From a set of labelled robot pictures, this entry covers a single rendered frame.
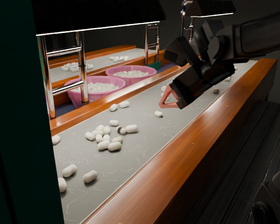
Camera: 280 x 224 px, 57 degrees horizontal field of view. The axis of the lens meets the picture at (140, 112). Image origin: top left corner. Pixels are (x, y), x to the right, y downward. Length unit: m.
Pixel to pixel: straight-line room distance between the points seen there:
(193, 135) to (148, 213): 0.31
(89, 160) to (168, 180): 0.22
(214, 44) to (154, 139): 0.34
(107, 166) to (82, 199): 0.12
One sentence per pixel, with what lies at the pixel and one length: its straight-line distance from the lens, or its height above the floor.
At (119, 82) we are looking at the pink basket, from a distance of 1.23.
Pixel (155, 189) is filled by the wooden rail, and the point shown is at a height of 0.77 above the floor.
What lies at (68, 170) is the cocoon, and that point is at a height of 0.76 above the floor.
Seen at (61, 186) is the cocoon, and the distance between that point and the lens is 0.56.
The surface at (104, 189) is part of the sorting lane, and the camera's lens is 0.56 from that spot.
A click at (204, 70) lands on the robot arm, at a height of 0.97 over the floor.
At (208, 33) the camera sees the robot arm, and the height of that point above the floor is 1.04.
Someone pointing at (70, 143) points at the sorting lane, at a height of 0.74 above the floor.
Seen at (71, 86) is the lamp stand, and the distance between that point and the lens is 0.89.
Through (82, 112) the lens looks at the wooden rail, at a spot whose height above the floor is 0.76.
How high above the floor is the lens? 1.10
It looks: 23 degrees down
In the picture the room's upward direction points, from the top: straight up
